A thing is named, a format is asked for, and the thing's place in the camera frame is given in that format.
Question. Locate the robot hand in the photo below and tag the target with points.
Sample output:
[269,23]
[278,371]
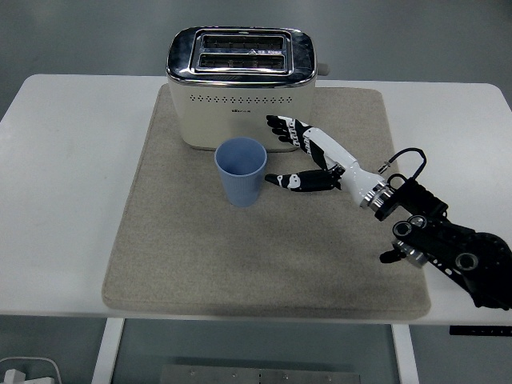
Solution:
[354,176]

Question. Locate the small white block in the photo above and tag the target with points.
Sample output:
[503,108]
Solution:
[14,378]

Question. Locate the cream toaster with chrome top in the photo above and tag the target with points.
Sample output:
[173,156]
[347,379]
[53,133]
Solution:
[224,120]

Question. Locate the black table control panel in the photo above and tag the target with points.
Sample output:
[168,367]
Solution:
[480,330]

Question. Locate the blue plastic cup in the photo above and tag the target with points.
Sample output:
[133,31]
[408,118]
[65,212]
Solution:
[242,184]

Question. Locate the white table leg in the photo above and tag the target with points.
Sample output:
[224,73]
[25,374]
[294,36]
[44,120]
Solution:
[406,356]
[107,352]

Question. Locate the white tray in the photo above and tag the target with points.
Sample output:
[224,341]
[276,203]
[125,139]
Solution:
[44,368]

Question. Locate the grey metal plate with screws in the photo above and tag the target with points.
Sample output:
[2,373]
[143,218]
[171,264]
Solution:
[260,376]

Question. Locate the beige felt mat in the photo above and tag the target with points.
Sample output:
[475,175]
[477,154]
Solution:
[256,248]

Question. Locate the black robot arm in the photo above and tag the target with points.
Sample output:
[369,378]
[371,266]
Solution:
[444,240]

